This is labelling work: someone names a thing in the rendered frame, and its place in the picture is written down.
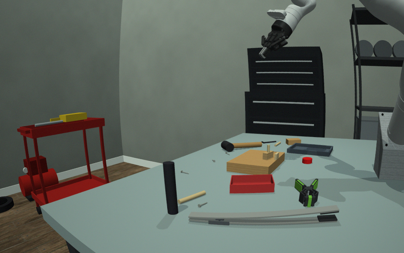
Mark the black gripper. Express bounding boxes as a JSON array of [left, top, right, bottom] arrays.
[[259, 20, 292, 58]]

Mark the red open tray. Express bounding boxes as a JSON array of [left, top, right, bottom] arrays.
[[230, 174, 275, 194]]

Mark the black mallet with wooden handle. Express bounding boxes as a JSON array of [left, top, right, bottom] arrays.
[[221, 141, 262, 152]]

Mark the black cylinder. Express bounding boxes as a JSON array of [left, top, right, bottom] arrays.
[[163, 161, 178, 215]]

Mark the light brown wooden board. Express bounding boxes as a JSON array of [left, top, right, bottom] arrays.
[[227, 150, 285, 175]]

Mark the tan wooden dowel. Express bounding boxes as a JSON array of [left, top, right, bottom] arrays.
[[178, 191, 206, 204]]

